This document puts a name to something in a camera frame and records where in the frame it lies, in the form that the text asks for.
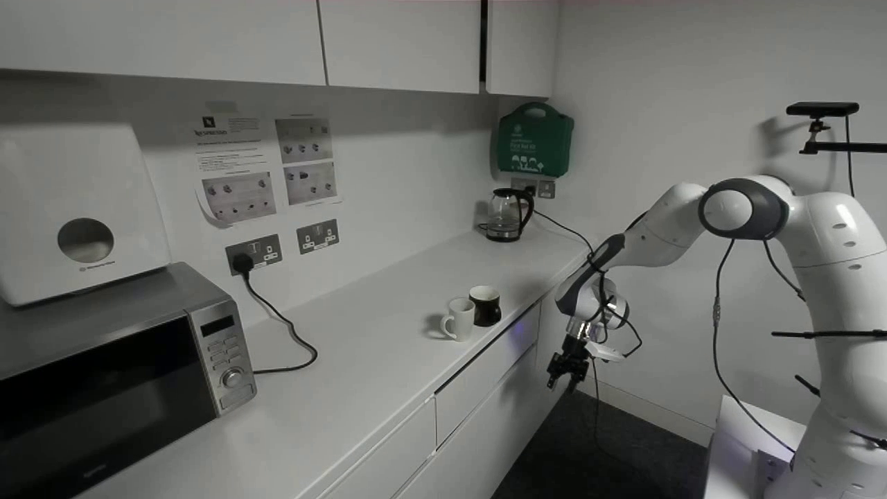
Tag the white wall cabinet door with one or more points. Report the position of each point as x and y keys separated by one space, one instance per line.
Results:
x=519 y=44
x=402 y=43
x=157 y=36

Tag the white base cabinet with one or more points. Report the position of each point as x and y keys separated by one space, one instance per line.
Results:
x=390 y=460

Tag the white paper towel dispenser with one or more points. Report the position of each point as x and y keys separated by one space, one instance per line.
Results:
x=74 y=211

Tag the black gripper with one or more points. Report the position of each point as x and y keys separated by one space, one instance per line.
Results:
x=574 y=351

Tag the large white instruction sheet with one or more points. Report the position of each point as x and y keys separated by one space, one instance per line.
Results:
x=233 y=155

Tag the white ceramic mug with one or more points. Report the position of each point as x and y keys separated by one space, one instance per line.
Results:
x=455 y=319

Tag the black bar camera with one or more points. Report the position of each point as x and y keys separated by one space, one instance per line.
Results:
x=822 y=110

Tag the silver microwave oven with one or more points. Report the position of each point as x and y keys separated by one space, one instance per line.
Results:
x=113 y=390

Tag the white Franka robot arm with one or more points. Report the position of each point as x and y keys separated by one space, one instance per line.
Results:
x=833 y=277

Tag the small printed picture sheet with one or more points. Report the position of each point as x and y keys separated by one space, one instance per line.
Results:
x=312 y=184
x=303 y=139

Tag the green first aid box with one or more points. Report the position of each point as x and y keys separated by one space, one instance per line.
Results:
x=531 y=139

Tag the white robot base table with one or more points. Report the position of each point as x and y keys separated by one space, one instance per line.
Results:
x=743 y=444

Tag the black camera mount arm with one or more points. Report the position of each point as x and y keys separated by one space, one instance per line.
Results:
x=847 y=144

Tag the empty double wall socket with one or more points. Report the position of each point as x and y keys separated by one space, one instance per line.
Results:
x=316 y=237

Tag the black mug white interior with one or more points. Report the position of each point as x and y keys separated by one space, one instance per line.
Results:
x=486 y=306

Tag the wall socket with plug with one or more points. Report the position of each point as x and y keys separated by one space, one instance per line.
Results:
x=254 y=250

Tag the wall socket behind kettle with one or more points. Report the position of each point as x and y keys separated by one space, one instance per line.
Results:
x=544 y=189

